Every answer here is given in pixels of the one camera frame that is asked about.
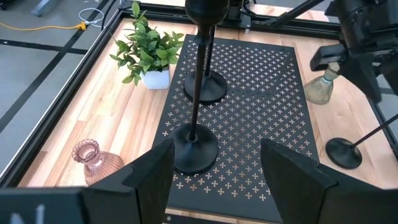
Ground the black metal candlestick holder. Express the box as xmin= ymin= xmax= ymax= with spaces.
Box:
xmin=183 ymin=26 xmax=228 ymax=105
xmin=167 ymin=0 xmax=231 ymax=175
xmin=325 ymin=113 xmax=398 ymax=170

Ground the artificial plant in white pot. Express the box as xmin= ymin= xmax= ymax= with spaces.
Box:
xmin=109 ymin=1 xmax=185 ymax=90

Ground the grey table leg foot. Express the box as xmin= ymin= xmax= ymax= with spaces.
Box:
xmin=30 ymin=0 xmax=60 ymax=17

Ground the yellow extension cord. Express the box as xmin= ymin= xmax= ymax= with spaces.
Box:
xmin=0 ymin=21 xmax=87 ymax=32

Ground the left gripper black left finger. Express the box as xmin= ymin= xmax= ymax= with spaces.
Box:
xmin=0 ymin=138 xmax=176 ymax=224

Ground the green ribbed glass candle holder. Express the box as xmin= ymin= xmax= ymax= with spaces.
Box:
xmin=303 ymin=62 xmax=341 ymax=106

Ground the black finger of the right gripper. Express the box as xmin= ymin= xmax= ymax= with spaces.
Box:
xmin=340 ymin=57 xmax=383 ymax=104
xmin=381 ymin=58 xmax=398 ymax=93

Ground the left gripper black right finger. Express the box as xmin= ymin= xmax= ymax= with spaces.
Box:
xmin=260 ymin=138 xmax=398 ymax=224

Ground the black perforated metal tray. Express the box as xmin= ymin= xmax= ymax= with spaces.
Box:
xmin=152 ymin=34 xmax=321 ymax=223

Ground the white cable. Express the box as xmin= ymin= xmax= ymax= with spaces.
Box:
xmin=78 ymin=7 xmax=105 ymax=29

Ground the pink ribbed glass candle holder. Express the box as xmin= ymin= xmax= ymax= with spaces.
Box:
xmin=71 ymin=139 xmax=125 ymax=187

